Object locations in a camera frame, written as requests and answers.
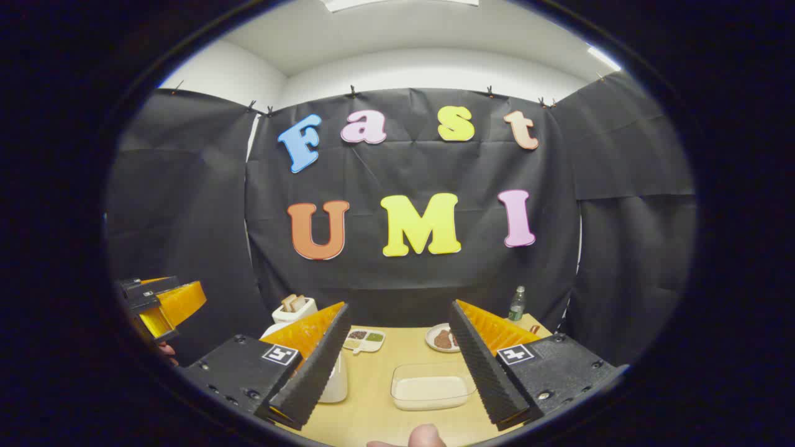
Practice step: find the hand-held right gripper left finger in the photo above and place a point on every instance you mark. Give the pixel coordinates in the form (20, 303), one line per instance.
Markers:
(317, 379)

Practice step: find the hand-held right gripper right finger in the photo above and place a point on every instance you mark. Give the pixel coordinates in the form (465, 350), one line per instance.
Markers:
(484, 372)

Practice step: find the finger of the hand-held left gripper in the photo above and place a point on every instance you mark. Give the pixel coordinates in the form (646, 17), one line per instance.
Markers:
(146, 290)
(183, 301)

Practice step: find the white rice cooker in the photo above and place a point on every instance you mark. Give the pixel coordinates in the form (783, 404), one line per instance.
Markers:
(335, 385)

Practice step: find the white divided seasoning tray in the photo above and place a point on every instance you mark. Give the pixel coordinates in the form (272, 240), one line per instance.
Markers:
(366, 339)

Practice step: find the white round plate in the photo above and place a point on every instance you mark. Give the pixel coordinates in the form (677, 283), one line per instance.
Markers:
(431, 338)

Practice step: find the white toaster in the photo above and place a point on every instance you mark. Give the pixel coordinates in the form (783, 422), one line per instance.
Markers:
(298, 316)

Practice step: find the clear green label water bottle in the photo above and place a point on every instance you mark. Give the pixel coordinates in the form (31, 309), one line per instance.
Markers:
(517, 307)

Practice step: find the toast bread slice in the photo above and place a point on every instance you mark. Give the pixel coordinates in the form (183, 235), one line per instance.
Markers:
(288, 303)
(300, 303)

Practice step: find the clear glass dish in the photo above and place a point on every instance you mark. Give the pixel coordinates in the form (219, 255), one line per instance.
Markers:
(400, 369)

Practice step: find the black backdrop cloth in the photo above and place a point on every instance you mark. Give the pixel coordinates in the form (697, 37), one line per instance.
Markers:
(410, 167)

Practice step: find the ceiling light panel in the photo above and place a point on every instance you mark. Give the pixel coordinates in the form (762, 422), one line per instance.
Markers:
(397, 4)
(604, 58)

